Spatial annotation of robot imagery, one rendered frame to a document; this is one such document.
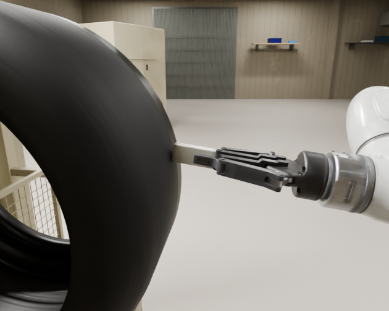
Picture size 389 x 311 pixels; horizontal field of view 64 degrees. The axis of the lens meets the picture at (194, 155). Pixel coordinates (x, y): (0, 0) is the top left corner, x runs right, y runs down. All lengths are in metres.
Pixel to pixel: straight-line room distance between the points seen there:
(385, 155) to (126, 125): 0.38
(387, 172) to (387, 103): 0.15
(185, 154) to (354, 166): 0.25
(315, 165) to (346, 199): 0.06
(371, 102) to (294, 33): 12.35
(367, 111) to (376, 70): 13.63
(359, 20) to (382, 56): 1.67
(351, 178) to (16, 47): 0.45
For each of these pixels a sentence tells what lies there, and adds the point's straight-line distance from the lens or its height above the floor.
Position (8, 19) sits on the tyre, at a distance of 0.42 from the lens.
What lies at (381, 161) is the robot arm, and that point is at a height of 1.24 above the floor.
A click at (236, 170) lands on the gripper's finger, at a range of 0.46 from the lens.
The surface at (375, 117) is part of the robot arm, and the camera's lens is 0.61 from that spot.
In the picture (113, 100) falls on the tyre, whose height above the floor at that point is 1.34.
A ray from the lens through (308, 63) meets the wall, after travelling 13.12.
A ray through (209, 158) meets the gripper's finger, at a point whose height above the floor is 1.24.
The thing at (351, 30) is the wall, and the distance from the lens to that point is 13.74.
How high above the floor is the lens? 1.38
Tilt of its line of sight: 17 degrees down
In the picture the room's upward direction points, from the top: straight up
